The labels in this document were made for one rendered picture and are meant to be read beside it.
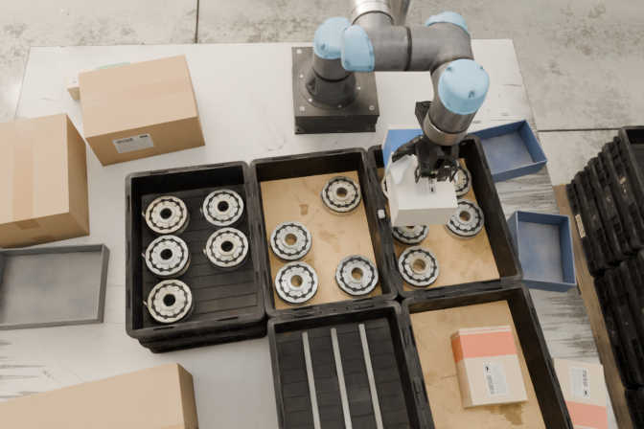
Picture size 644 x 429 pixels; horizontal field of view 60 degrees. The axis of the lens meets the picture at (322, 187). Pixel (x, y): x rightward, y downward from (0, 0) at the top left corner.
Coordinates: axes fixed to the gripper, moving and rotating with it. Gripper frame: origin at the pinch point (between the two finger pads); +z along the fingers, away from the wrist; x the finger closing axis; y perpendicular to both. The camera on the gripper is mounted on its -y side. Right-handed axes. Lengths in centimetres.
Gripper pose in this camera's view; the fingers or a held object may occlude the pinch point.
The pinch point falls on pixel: (419, 170)
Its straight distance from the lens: 120.0
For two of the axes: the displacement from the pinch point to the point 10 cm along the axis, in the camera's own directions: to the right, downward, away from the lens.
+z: -0.5, 4.3, 9.0
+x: 10.0, -0.4, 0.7
